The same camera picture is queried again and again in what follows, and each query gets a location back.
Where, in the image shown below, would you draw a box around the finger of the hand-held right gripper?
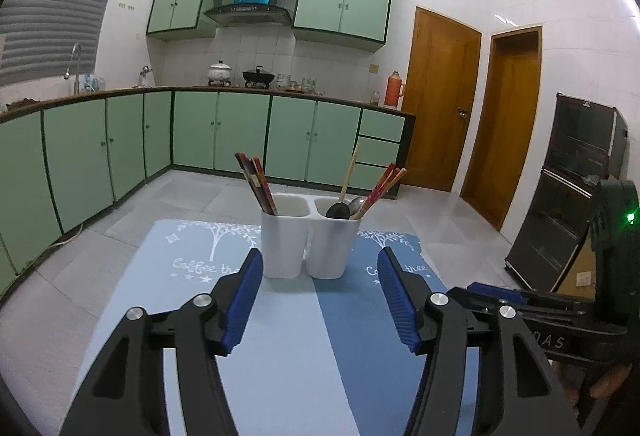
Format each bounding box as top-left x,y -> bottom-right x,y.
469,282 -> 530,305
447,286 -> 501,312

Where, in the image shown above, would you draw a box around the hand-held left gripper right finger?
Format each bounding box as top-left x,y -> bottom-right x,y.
377,245 -> 583,436

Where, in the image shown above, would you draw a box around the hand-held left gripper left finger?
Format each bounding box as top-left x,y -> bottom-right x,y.
59,247 -> 265,436

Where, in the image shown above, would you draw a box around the white two-compartment utensil holder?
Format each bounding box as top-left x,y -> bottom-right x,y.
260,194 -> 362,279

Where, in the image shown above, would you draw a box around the red-ended bamboo chopstick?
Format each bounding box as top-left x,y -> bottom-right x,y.
252,157 -> 279,216
356,167 -> 402,218
360,162 -> 397,214
351,168 -> 408,221

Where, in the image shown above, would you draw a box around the dark brown chopstick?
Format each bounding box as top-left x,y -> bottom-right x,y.
235,153 -> 268,215

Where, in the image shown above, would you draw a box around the plain bamboo chopstick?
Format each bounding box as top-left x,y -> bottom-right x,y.
339,143 -> 361,217

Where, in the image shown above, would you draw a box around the person's right hand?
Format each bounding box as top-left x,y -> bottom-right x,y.
552,360 -> 633,413

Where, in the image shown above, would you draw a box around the dark blue table mat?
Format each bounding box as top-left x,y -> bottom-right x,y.
312,228 -> 481,436

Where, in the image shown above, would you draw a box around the light blue table mat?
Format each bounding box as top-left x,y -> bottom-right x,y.
75,218 -> 381,436

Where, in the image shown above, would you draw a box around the black glass-front cabinet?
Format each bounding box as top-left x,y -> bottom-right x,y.
505,92 -> 628,292

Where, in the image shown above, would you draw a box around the wooden door in recess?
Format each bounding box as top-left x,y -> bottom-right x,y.
460,25 -> 543,232

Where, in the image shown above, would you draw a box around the orange thermos flask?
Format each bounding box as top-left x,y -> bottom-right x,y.
384,70 -> 405,111

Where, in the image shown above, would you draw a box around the black wok with lid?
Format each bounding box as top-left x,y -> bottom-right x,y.
242,65 -> 276,88

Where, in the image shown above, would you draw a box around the white cooking pot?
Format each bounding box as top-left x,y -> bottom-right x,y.
208,60 -> 233,86

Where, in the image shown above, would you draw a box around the black range hood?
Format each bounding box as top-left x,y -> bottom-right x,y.
202,3 -> 292,28

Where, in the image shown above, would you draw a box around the tall metal sink faucet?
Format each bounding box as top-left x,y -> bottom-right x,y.
64,43 -> 83,94

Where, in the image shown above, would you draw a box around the grey window blind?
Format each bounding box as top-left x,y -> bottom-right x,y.
0,0 -> 135,87

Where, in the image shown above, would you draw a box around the white floor cable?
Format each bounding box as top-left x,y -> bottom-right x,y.
52,223 -> 83,247

